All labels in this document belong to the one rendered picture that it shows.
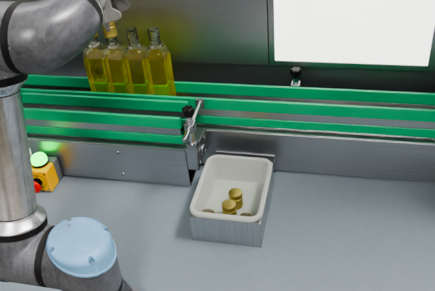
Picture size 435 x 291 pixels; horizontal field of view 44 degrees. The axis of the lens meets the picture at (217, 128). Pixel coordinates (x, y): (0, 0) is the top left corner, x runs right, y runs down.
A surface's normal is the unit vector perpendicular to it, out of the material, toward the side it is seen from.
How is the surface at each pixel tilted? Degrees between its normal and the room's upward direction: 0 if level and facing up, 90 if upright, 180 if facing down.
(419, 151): 90
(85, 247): 9
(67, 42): 90
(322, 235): 0
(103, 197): 0
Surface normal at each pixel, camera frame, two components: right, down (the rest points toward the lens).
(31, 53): 0.22, 0.54
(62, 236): 0.08, -0.79
